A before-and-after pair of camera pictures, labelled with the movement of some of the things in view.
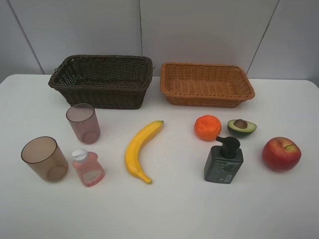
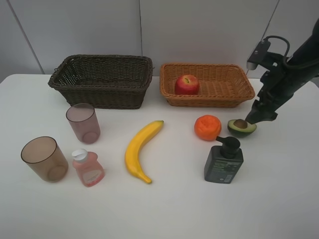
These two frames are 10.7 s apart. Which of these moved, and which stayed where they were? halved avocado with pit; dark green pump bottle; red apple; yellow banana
Moved: red apple
Stayed: dark green pump bottle; halved avocado with pit; yellow banana
